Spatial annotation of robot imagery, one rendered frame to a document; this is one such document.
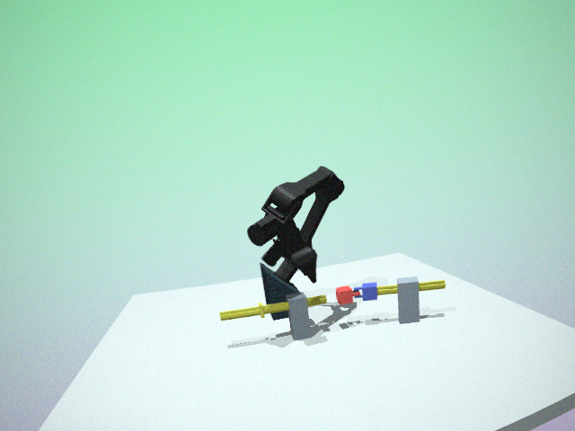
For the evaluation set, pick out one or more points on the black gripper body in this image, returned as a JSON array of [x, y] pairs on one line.
[[295, 244]]

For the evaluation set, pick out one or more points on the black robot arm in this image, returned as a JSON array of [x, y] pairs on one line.
[[289, 197]]

